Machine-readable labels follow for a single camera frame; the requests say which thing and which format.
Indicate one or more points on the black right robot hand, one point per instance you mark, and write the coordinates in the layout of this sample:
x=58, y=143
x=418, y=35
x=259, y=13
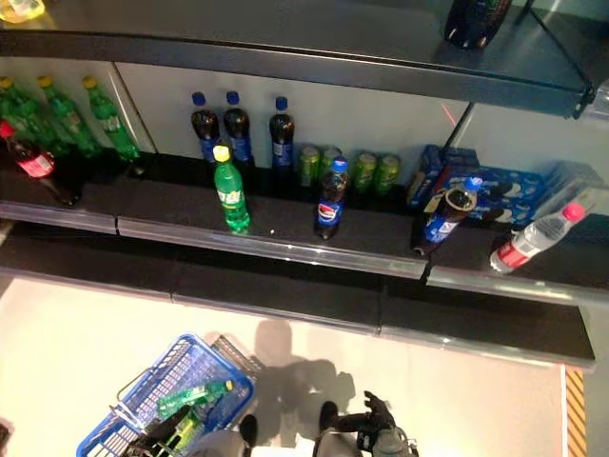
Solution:
x=366, y=423

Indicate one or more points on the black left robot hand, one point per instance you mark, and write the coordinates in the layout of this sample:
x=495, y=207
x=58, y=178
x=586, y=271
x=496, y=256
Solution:
x=152, y=438

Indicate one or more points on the blue plastic shopping basket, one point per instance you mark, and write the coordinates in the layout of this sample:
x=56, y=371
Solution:
x=143, y=381

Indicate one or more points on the green Sprite bottle yellow cap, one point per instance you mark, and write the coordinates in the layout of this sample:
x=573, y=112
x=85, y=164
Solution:
x=195, y=395
x=231, y=190
x=14, y=105
x=111, y=128
x=66, y=124

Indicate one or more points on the small lime green drink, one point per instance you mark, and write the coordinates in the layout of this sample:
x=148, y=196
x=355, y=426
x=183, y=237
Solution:
x=190, y=428

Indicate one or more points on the silver right robot leg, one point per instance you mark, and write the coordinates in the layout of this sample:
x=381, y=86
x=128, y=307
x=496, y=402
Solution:
x=328, y=419

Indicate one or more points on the silver robot leg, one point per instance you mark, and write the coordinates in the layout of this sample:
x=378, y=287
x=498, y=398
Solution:
x=328, y=419
x=248, y=428

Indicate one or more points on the silver left robot leg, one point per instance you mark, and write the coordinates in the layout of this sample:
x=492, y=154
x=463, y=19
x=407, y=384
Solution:
x=248, y=428

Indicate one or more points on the black metal shelving unit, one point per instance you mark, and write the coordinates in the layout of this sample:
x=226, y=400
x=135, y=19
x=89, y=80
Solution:
x=238, y=281

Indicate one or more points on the yellow black hazard tape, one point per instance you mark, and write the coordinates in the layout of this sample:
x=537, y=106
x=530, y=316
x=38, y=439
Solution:
x=575, y=414

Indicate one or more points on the dark shelf board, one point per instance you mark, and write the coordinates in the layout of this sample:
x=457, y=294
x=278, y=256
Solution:
x=95, y=204
x=238, y=43
x=571, y=266
x=285, y=214

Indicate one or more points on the clear water bottle red label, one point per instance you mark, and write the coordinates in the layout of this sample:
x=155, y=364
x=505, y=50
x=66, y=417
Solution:
x=528, y=243

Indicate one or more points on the blue Oreo cookie box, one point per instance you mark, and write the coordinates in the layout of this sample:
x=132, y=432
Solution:
x=514, y=183
x=504, y=214

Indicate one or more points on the blue biscuit box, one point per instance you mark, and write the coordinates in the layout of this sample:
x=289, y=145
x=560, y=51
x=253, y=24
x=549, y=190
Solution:
x=426, y=176
x=461, y=164

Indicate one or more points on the Coca-Cola bottle red cap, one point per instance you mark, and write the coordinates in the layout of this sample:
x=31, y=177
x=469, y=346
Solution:
x=33, y=162

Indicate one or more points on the large dark cola bottle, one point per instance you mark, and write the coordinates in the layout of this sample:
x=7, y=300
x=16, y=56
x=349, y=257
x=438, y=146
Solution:
x=476, y=24

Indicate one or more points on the large yellow tea bottle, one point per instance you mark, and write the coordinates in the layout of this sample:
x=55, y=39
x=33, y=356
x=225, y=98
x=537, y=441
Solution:
x=19, y=7

